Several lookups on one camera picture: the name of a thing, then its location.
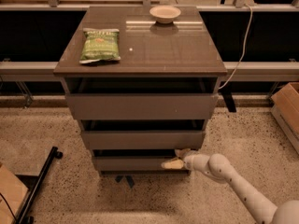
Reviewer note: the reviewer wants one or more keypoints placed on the cardboard box right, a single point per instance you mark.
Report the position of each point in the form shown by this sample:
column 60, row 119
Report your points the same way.
column 286, row 111

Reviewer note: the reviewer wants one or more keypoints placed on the black wheeled stand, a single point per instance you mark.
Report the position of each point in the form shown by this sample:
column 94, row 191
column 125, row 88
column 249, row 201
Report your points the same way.
column 33, row 183

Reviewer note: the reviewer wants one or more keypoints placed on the grey top drawer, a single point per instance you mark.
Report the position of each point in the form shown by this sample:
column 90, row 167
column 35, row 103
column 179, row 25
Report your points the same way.
column 141, row 106

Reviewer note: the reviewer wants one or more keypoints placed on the black bracket leg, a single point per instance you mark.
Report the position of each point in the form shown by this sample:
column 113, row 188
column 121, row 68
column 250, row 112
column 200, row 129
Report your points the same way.
column 226, row 93

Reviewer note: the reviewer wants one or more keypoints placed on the beige bowl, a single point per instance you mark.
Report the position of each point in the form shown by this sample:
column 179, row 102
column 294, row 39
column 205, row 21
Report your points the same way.
column 165, row 14

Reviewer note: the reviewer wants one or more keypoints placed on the grey drawer cabinet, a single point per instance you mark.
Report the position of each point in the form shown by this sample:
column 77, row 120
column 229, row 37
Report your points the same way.
column 179, row 57

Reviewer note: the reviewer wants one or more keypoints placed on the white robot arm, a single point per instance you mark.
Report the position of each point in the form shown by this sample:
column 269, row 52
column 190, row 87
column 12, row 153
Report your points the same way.
column 218, row 168

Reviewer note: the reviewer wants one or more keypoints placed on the grey bottom drawer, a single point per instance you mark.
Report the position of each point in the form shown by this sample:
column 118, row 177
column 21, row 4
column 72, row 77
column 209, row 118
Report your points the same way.
column 131, row 160

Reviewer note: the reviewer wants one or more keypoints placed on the green chip bag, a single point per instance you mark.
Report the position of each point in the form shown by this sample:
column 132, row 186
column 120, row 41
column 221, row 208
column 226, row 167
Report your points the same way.
column 100, row 45

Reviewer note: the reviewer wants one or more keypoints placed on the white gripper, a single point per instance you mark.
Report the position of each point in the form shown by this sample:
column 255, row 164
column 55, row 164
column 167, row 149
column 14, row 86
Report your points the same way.
column 191, row 160

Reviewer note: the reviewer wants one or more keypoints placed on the grey drawer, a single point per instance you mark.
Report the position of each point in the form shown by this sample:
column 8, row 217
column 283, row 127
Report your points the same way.
column 141, row 106
column 144, row 134
column 131, row 160

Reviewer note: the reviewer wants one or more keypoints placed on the blue tape cross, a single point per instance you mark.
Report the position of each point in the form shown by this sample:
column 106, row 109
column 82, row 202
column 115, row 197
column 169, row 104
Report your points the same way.
column 128, row 179

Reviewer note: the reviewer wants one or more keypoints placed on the grey middle drawer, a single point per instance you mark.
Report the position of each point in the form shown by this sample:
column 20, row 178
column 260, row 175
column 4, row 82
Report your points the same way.
column 144, row 134

